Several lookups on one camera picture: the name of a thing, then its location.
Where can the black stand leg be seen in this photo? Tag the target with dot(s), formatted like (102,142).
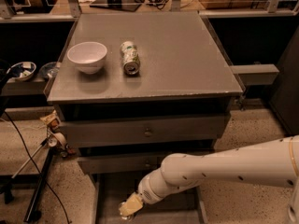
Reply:
(32,213)

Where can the grey drawer cabinet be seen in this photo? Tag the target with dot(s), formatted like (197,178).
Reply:
(182,72)

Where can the blue pepsi can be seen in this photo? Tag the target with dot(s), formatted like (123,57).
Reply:
(126,218)

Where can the roll of tape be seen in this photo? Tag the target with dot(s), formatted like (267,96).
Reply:
(57,140)

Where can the crumpled snack bag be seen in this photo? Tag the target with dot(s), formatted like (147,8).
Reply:
(52,120)

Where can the dark glass bowl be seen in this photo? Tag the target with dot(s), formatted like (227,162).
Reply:
(48,70)

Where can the open grey bottom drawer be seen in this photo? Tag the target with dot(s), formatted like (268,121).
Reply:
(114,188)

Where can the black monitor stand base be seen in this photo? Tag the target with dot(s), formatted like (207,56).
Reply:
(120,5)

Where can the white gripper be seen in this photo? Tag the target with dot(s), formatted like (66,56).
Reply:
(148,189)

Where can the white bowl with items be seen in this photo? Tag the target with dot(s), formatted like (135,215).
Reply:
(22,71)

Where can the grey top drawer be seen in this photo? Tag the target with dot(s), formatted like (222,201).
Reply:
(117,132)

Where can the grey side shelf beam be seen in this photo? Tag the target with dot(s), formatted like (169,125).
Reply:
(256,74)

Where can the grey middle drawer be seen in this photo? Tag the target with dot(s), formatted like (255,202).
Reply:
(121,162)

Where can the green white soda can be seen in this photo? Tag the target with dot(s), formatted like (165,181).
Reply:
(129,58)

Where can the white ceramic bowl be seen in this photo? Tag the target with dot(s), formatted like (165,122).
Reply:
(88,57)

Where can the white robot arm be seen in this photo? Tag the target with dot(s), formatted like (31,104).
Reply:
(274,163)

